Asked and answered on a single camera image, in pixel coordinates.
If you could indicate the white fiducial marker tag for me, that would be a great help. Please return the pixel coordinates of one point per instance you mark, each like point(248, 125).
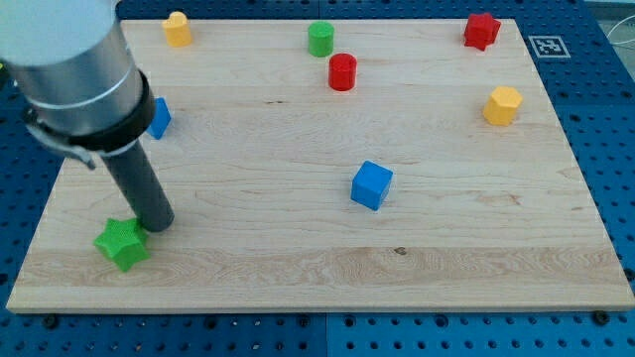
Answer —
point(549, 47)

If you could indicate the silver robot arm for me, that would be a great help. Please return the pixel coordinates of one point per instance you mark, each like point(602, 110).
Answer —
point(72, 63)

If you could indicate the blue cube block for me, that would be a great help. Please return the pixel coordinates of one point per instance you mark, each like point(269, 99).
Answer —
point(371, 185)

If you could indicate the red cylinder block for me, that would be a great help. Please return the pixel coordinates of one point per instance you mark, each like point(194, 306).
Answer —
point(342, 72)

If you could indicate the blue block behind arm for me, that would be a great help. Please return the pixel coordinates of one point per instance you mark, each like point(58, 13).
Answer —
point(161, 120)

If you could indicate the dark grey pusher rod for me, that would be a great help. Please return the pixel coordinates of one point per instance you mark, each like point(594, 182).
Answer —
point(135, 177)

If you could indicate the green cylinder block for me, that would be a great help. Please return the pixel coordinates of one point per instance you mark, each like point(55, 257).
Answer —
point(321, 39)

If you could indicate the green star block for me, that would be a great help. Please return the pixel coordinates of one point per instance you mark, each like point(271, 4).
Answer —
point(123, 242)

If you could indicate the yellow hexagon block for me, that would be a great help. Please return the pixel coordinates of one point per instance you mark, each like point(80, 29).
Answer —
point(502, 105)

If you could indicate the wooden board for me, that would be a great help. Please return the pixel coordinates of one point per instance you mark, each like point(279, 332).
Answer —
point(258, 163)

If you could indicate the yellow heart block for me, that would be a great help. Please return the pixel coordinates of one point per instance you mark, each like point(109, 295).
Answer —
point(177, 30)

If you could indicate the red star block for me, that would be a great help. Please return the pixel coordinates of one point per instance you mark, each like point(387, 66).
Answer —
point(481, 31)

